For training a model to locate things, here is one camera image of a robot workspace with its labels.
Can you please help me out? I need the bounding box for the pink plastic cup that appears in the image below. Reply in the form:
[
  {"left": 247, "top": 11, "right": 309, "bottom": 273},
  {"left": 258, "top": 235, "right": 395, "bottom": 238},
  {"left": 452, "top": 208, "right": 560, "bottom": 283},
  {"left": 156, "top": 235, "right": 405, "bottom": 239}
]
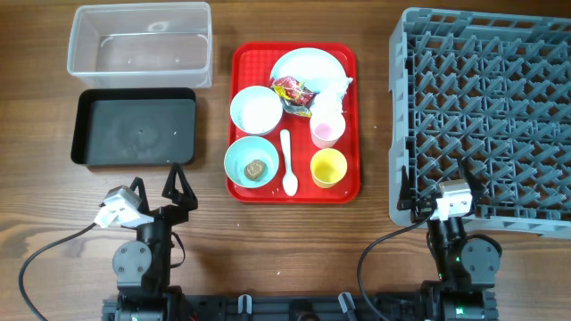
[{"left": 310, "top": 112, "right": 346, "bottom": 149}]

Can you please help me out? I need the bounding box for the red foil snack wrapper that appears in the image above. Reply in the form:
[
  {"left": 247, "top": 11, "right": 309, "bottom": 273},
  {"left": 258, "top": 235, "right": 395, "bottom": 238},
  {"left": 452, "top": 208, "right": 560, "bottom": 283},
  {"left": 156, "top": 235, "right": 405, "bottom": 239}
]
[{"left": 270, "top": 76, "right": 316, "bottom": 118}]

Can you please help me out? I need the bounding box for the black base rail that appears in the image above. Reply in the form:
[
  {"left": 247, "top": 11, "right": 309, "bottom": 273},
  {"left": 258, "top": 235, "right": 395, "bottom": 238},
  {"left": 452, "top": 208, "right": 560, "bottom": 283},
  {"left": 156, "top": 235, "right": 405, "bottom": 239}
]
[{"left": 101, "top": 292, "right": 499, "bottom": 321}]

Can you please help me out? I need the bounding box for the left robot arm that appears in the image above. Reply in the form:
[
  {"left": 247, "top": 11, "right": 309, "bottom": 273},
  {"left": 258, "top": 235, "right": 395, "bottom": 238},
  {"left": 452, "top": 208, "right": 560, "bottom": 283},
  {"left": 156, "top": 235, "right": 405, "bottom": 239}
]
[{"left": 101, "top": 163, "right": 198, "bottom": 321}]

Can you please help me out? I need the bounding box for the light blue plate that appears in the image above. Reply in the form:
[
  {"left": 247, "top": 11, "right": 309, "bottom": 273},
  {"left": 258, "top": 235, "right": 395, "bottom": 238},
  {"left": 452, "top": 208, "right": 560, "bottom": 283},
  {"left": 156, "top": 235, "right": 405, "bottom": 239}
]
[{"left": 269, "top": 47, "right": 346, "bottom": 93}]

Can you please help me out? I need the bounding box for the clear plastic bin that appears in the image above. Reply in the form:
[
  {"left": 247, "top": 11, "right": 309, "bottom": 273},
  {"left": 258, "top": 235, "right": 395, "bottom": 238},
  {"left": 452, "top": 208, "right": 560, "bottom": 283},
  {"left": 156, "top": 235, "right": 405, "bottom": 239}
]
[{"left": 67, "top": 2, "right": 213, "bottom": 88}]

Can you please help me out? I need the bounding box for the black plastic tray bin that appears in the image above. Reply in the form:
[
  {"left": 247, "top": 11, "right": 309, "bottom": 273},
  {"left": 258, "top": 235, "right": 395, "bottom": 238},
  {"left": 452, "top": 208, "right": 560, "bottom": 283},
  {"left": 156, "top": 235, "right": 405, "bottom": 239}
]
[{"left": 70, "top": 87, "right": 197, "bottom": 167}]

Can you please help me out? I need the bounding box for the mint green bowl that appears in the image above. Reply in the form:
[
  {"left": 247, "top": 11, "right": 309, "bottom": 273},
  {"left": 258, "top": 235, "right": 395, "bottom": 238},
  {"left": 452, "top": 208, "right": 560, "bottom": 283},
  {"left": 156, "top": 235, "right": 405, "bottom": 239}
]
[{"left": 224, "top": 136, "right": 280, "bottom": 189}]

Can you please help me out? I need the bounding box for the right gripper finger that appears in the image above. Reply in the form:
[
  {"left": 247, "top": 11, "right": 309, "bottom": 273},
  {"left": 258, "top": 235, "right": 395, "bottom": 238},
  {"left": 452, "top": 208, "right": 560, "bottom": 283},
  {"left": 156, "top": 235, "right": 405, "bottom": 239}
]
[
  {"left": 457, "top": 158, "right": 484, "bottom": 210},
  {"left": 396, "top": 166, "right": 416, "bottom": 210}
]

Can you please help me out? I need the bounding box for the light blue bowl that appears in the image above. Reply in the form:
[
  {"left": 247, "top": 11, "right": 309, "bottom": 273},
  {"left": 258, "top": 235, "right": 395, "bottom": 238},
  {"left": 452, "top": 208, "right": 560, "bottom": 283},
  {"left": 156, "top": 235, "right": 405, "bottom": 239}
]
[{"left": 230, "top": 86, "right": 284, "bottom": 136}]

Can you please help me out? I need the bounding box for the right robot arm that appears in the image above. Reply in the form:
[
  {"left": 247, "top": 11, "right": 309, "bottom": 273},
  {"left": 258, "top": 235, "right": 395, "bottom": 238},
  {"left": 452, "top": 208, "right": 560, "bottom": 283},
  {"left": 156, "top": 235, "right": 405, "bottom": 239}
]
[{"left": 390, "top": 160, "right": 502, "bottom": 321}]

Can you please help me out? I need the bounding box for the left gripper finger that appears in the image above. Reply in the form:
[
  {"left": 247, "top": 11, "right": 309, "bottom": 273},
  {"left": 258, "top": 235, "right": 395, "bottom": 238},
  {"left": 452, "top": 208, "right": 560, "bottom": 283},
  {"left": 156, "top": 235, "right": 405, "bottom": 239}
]
[
  {"left": 129, "top": 177, "right": 150, "bottom": 213},
  {"left": 161, "top": 163, "right": 198, "bottom": 210}
]

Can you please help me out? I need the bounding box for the white rice pile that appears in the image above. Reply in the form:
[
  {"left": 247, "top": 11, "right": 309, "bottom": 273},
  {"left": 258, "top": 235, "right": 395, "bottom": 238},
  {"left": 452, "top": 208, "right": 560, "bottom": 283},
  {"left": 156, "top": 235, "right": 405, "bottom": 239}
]
[{"left": 241, "top": 98, "right": 282, "bottom": 134}]

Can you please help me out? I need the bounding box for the white plastic spoon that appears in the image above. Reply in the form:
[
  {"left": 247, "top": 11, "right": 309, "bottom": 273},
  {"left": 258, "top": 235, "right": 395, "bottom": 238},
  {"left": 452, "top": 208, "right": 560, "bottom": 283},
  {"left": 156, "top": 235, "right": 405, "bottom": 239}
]
[{"left": 280, "top": 129, "right": 299, "bottom": 197}]

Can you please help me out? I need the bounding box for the grey dishwasher rack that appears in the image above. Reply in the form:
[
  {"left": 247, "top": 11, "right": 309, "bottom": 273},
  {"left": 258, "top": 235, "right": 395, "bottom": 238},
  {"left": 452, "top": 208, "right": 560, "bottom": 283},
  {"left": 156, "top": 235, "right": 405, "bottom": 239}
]
[{"left": 388, "top": 7, "right": 570, "bottom": 239}]

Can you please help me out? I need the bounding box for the white tissue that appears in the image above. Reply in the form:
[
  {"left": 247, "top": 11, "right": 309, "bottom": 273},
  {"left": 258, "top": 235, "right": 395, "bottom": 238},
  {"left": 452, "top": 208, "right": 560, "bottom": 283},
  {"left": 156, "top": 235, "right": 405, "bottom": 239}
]
[{"left": 310, "top": 77, "right": 353, "bottom": 114}]

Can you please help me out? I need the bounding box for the red serving tray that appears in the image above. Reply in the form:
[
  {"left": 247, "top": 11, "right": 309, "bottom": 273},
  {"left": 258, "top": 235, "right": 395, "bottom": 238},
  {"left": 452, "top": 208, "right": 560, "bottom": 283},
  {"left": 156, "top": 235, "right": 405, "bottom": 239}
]
[{"left": 226, "top": 42, "right": 361, "bottom": 204}]

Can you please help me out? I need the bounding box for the brown cookie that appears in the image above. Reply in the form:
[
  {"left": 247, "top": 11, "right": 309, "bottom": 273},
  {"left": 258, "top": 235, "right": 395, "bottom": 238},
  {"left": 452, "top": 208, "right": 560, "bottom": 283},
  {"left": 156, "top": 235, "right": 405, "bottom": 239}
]
[{"left": 244, "top": 160, "right": 266, "bottom": 181}]

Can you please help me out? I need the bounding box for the yellow plastic cup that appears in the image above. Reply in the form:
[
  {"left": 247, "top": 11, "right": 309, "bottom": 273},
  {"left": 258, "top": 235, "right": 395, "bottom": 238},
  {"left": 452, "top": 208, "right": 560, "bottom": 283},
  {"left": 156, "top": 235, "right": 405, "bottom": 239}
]
[{"left": 310, "top": 148, "right": 348, "bottom": 189}]

